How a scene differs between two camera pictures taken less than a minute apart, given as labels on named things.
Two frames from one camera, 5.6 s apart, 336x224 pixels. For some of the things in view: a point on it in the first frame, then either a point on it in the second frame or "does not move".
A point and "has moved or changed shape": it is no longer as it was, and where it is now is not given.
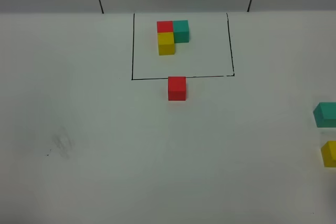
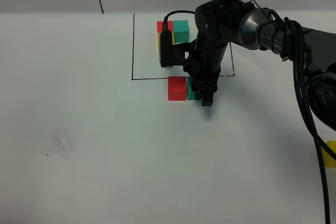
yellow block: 328,153 does not move
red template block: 165,27 does not move
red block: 177,88 does not move
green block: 324,114 has moved or changed shape
